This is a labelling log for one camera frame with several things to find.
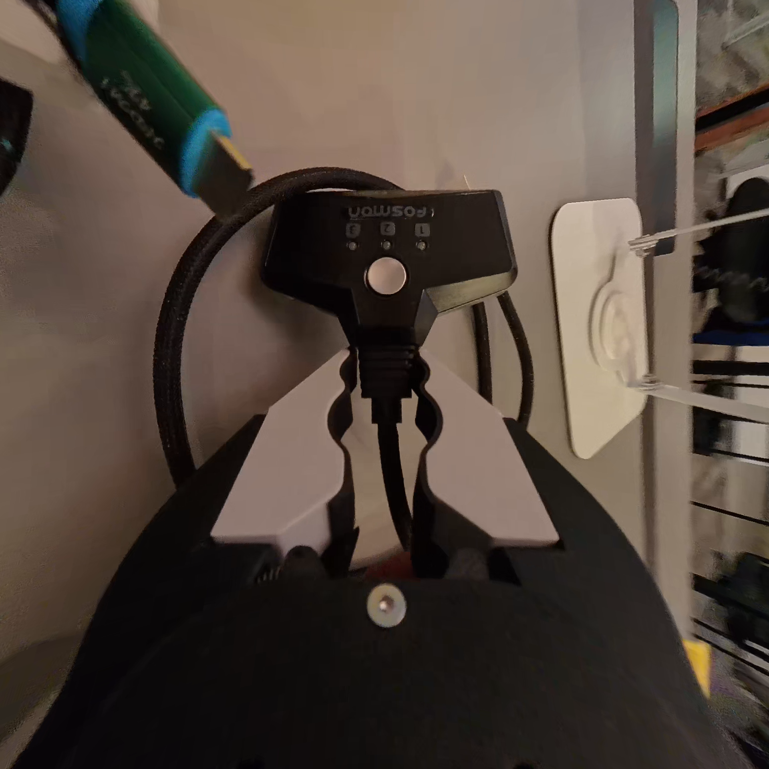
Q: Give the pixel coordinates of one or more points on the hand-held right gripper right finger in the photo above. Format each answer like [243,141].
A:
[486,474]

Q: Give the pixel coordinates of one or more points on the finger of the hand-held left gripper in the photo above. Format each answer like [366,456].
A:
[33,39]

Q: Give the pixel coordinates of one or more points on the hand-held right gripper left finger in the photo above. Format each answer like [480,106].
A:
[282,468]

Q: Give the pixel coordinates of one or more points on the black HDMI switch box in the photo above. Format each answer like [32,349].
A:
[390,240]

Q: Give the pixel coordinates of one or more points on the wooden board stand white base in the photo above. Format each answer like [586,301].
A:
[577,270]

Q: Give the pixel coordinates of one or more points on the black office chair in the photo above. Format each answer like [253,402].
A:
[745,240]

